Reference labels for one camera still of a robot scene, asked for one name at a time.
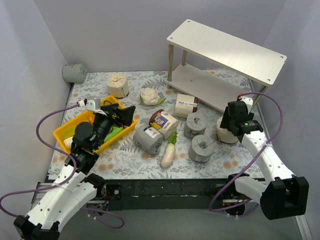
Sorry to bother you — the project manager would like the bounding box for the green vegetable in tray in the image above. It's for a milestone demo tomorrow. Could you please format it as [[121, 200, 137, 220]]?
[[104, 126, 124, 143]]

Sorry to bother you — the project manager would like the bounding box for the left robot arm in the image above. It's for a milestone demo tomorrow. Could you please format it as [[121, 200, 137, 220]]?
[[13, 104, 136, 240]]

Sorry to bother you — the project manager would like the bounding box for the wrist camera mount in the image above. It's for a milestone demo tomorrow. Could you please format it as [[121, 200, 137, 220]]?
[[237, 95, 253, 113], [77, 96, 101, 112]]

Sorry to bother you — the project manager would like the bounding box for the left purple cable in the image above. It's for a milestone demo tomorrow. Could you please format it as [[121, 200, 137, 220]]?
[[0, 103, 125, 229]]

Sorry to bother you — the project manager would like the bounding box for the grey roll with logo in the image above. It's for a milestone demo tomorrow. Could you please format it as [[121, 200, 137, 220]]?
[[183, 112, 208, 139]]

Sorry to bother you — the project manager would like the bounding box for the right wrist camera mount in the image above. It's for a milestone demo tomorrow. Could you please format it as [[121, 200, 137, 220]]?
[[237, 95, 253, 113]]

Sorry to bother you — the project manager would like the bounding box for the cream roll with label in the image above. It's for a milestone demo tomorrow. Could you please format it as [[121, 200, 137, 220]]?
[[173, 93, 199, 119]]

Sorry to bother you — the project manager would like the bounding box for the cream roll with cartoon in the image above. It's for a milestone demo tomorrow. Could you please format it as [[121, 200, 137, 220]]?
[[149, 109, 179, 140]]

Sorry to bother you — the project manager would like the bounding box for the grey roll front right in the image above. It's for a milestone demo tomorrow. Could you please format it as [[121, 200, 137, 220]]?
[[188, 134, 215, 163]]

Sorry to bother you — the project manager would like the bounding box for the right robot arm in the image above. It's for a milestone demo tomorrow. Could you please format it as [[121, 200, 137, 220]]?
[[220, 100, 309, 220]]

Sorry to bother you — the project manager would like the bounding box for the white cauliflower with leaves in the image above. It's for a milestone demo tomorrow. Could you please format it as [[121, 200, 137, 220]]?
[[139, 85, 166, 106]]

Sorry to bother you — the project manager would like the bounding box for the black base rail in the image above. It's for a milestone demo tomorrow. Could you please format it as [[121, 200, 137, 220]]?
[[32, 177, 276, 213]]

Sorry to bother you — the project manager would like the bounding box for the grey roll by wall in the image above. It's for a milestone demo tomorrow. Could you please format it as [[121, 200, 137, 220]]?
[[62, 63, 87, 84]]

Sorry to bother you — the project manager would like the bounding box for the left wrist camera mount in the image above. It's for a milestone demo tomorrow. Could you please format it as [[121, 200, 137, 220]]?
[[77, 96, 101, 112]]

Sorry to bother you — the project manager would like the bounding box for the yellow plastic tray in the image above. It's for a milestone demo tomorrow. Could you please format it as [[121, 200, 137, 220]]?
[[53, 95, 137, 155]]

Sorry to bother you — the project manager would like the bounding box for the white daikon radish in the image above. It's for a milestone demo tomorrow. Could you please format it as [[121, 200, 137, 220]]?
[[161, 131, 177, 169]]

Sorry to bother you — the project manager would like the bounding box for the grey roll lying down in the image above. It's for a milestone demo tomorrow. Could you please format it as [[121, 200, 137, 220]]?
[[133, 124, 164, 155]]

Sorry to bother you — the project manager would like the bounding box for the white two-tier shelf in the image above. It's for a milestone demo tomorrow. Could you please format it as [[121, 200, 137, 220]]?
[[166, 19, 287, 112]]

